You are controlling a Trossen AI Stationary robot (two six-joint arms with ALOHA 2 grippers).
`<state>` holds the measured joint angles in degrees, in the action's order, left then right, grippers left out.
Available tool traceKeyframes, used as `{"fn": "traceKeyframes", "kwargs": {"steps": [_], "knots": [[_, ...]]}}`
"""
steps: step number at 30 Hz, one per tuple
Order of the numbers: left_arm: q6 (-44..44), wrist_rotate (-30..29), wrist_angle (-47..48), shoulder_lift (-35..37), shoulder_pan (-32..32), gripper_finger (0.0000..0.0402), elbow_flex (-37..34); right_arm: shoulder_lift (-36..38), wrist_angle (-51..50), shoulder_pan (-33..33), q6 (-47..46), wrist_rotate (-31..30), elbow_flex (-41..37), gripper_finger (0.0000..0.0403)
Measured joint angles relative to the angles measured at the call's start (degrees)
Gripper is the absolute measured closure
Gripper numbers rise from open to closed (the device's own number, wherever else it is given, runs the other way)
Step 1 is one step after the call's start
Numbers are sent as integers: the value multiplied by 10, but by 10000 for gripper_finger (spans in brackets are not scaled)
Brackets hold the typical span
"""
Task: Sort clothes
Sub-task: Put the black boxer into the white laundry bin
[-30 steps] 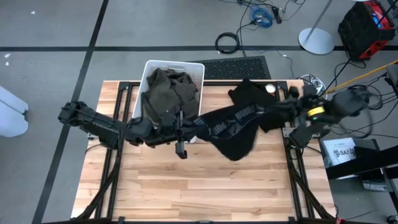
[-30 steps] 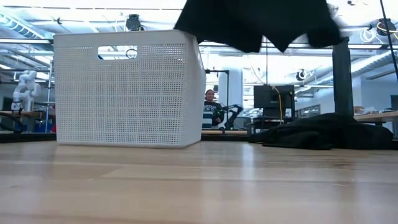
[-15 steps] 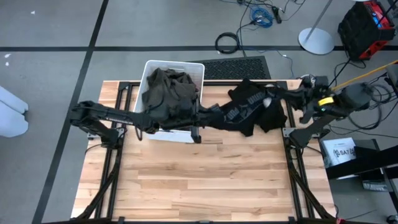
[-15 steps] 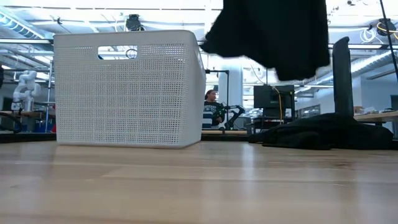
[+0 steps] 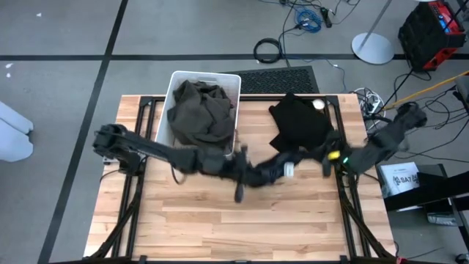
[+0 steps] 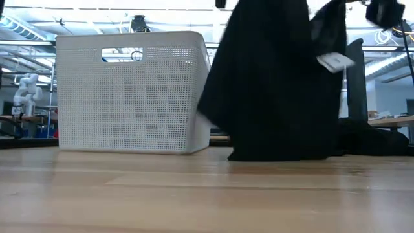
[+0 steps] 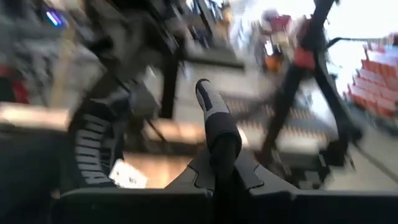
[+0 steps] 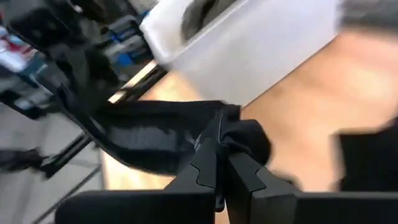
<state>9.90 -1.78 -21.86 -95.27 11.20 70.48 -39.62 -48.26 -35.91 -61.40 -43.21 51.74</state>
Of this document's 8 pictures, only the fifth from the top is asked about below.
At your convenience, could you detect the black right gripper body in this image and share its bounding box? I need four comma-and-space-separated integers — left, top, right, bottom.
320, 131, 349, 178

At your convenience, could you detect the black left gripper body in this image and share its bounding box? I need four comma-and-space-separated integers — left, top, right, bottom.
219, 144, 257, 204

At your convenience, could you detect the large black garment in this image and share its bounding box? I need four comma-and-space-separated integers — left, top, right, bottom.
268, 92, 336, 154

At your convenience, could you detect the dark olive garment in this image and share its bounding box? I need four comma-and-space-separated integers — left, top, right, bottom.
167, 79, 237, 148

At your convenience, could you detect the white plastic laundry basket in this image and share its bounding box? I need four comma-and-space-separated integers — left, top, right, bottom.
154, 70, 242, 159

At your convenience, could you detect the white power strip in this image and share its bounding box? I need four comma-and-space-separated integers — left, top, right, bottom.
353, 87, 386, 118

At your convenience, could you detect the white printed box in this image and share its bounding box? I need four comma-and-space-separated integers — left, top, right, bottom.
379, 161, 421, 197

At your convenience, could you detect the black floor vent grate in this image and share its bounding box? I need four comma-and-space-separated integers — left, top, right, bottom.
219, 65, 320, 95

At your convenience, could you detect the yellow pole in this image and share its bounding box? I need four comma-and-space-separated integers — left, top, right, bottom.
382, 71, 469, 111

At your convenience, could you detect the black shelf unit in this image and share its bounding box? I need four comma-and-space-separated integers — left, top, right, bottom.
380, 164, 469, 264

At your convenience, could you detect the round-based floor stand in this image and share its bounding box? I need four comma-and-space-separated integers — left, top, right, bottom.
351, 0, 396, 66

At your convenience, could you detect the black power strip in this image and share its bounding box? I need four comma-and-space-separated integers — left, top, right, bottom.
320, 6, 333, 29

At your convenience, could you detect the red and black case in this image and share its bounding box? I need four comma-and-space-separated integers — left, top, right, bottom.
398, 0, 468, 73

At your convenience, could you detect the pale grey object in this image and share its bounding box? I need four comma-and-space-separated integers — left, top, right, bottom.
0, 100, 35, 163

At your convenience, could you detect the thick black hose loop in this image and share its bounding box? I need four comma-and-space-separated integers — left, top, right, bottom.
363, 113, 393, 128

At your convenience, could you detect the black metal table frame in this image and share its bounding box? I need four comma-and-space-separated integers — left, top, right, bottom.
84, 94, 399, 264

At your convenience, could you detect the black coiled cable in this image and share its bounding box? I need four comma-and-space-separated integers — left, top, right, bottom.
253, 37, 284, 65

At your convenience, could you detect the blue coiled cable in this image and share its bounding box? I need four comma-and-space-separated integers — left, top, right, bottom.
294, 7, 323, 34

